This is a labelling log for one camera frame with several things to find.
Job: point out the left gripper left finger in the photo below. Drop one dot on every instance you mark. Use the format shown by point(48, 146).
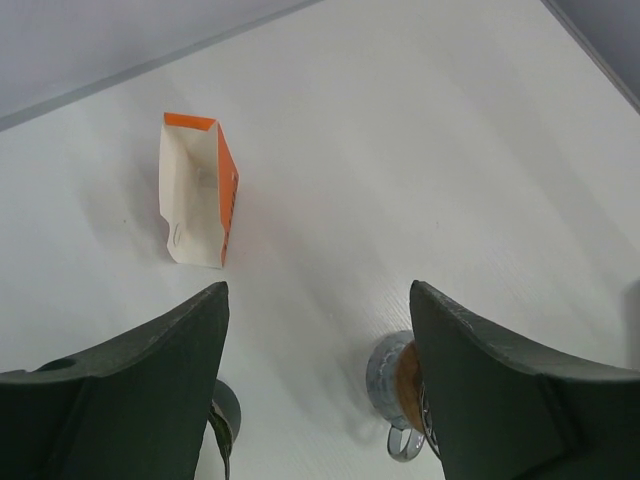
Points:
point(133, 407)

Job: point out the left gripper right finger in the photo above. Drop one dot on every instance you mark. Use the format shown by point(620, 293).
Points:
point(507, 407)

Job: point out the clear glass funnel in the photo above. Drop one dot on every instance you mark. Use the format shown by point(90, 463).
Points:
point(427, 423)

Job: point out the clear glass dripper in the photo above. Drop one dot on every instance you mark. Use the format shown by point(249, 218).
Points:
point(404, 441)

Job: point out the orange coffee filter box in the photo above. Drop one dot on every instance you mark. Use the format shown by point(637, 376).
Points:
point(198, 184)

